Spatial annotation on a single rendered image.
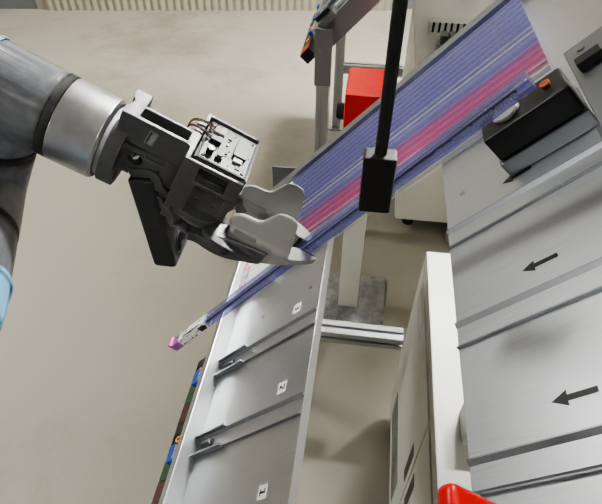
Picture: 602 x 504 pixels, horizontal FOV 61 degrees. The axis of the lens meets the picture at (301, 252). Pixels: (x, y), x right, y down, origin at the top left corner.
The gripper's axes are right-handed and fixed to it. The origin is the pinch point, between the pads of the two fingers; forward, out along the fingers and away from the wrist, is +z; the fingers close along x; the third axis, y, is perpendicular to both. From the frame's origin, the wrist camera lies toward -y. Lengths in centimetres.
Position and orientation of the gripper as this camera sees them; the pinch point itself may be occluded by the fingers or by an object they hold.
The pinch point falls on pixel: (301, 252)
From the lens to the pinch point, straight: 51.3
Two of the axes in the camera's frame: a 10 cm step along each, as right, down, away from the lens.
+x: 1.4, -6.9, 7.1
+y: 4.6, -5.8, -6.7
